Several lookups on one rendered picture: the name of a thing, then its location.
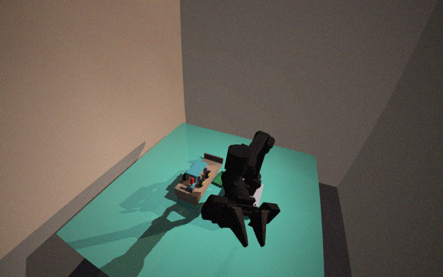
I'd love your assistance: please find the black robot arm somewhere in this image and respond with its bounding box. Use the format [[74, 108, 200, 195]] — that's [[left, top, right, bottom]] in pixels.
[[221, 131, 275, 197]]

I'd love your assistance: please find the small wheeled trolley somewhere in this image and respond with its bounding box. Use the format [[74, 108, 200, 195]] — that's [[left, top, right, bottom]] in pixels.
[[182, 160, 211, 188]]

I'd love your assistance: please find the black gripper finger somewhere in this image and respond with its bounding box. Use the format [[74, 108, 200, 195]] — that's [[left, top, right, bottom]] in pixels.
[[248, 210, 270, 247], [218, 206, 248, 247]]

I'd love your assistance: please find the green tray floor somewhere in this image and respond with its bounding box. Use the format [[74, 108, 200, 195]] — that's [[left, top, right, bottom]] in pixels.
[[214, 173, 222, 185]]

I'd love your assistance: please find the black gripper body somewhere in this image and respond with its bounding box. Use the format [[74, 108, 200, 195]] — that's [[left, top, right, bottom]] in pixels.
[[201, 181, 280, 224]]

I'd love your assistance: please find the brown wooden ramp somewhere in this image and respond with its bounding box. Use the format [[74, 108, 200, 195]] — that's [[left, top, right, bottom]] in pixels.
[[174, 153, 223, 205]]

